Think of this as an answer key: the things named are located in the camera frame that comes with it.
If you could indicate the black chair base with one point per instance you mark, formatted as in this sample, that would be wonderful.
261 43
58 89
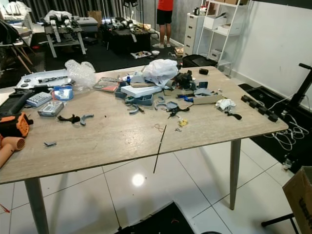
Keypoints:
279 220

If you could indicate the grey table leg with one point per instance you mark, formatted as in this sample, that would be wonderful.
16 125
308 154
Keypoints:
235 175
38 207

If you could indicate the crumpled white tissue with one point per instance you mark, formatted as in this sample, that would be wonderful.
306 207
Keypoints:
225 104

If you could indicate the flat white box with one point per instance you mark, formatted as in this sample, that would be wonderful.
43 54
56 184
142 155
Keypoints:
140 91

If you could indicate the black curved plastic part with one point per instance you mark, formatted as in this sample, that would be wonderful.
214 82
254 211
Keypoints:
69 118

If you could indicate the black metal stand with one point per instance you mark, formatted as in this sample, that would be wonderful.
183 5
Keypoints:
303 90

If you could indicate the small yellow piece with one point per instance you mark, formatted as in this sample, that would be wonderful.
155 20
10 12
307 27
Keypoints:
183 123

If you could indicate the white ladder shelf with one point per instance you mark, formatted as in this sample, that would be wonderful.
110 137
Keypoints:
217 22

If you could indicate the clear grey parts box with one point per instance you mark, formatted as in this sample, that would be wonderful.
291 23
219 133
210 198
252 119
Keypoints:
50 108

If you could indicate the black bag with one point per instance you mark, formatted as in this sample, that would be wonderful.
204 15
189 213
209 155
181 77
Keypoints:
199 60

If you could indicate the small black box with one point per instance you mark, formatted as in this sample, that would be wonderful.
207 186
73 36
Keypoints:
204 71

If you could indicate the grey curved plastic part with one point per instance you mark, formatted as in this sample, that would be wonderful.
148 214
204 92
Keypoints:
86 118

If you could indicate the grey workbench with robot parts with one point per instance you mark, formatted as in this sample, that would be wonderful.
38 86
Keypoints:
68 27

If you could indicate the orange and black power tool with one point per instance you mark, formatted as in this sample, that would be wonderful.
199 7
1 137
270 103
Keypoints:
17 125

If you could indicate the black tool case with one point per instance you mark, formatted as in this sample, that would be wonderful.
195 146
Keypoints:
15 103

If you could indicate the person in red shirt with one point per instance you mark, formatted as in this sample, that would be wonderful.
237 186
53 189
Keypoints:
164 10

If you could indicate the flat white panel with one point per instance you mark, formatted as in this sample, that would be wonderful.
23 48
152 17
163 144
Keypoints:
41 79

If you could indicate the black floor mat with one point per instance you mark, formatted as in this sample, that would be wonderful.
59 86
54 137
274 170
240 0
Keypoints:
158 222

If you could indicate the flat beige box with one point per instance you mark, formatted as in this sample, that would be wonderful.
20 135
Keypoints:
207 99

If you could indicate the clear parts box with keys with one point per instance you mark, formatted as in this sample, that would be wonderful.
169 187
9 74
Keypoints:
39 99

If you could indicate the red rubber band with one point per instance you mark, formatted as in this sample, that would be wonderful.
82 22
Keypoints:
156 126

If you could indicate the black cluttered table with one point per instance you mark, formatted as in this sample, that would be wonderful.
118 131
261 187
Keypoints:
126 39

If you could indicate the clear plastic package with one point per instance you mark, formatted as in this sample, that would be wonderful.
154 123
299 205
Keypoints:
106 85

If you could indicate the blue and white round tub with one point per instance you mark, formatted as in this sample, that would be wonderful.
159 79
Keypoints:
63 93

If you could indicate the clear bubble wrap bag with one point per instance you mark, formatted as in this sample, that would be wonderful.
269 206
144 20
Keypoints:
80 74

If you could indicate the white drawer cabinet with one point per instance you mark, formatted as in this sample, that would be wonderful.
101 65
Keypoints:
192 34

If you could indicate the black motor assembly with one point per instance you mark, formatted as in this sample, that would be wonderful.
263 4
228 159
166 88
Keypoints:
183 80

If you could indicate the black chair with wooden legs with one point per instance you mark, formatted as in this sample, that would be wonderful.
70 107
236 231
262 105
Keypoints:
10 41

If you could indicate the white plastic bag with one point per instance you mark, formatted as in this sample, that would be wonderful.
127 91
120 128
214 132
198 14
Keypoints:
160 70

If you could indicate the small grey plastic piece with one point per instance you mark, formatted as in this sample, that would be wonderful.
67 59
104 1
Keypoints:
50 144

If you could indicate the thin black rod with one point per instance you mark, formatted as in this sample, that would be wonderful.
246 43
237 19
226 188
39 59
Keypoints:
160 148

